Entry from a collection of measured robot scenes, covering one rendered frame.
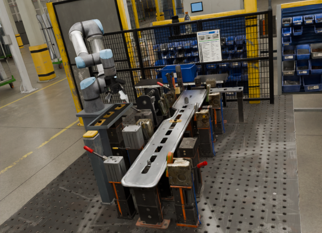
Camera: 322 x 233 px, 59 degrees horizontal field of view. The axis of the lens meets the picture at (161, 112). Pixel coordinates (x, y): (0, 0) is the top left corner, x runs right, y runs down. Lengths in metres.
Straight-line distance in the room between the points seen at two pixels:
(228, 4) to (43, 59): 5.62
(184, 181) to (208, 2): 7.55
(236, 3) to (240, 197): 7.20
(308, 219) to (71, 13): 3.88
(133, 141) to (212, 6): 7.22
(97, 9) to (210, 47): 2.05
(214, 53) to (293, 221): 1.71
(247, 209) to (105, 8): 3.35
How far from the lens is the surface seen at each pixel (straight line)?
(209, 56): 2.81
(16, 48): 8.65
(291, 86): 3.88
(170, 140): 1.70
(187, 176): 1.36
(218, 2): 8.59
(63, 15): 4.72
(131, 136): 1.66
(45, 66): 9.52
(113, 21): 4.22
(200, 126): 1.96
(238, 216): 1.60
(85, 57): 1.89
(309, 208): 2.77
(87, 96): 2.11
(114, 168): 1.49
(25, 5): 9.49
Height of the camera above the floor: 1.77
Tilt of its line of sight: 21 degrees down
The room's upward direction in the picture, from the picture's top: 10 degrees counter-clockwise
